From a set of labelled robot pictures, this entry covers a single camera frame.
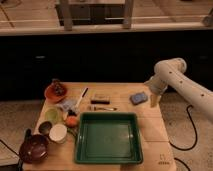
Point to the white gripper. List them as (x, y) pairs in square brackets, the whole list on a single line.
[(157, 87)]

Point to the blue sponge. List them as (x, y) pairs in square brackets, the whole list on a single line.
[(138, 98)]

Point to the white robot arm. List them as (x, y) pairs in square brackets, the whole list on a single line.
[(171, 73)]

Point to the green plastic tray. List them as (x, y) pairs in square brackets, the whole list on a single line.
[(108, 138)]

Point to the dark rectangular block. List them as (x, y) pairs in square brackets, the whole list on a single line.
[(100, 99)]

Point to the metal utensil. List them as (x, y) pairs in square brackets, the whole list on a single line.
[(95, 108)]

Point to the clear plastic bag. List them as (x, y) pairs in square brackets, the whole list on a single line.
[(67, 104)]

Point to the orange carrot toy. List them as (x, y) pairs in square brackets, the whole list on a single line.
[(71, 121)]

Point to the orange bowl with pinecone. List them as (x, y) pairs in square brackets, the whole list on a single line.
[(55, 92)]

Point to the wooden table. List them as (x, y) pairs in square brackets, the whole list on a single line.
[(157, 152)]

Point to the white cup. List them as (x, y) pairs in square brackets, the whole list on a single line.
[(58, 133)]

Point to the light green cup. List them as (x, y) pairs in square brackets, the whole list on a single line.
[(53, 115)]

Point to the small dark bowl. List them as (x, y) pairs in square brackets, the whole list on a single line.
[(44, 127)]

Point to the dark red pot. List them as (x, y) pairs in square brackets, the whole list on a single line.
[(34, 148)]

